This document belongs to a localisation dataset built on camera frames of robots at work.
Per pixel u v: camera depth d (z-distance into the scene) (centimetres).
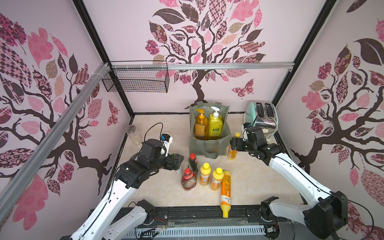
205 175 69
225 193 77
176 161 60
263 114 95
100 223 38
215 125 91
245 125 72
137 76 95
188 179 73
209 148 79
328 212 38
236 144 73
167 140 60
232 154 89
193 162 77
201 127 92
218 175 67
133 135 100
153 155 50
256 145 59
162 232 70
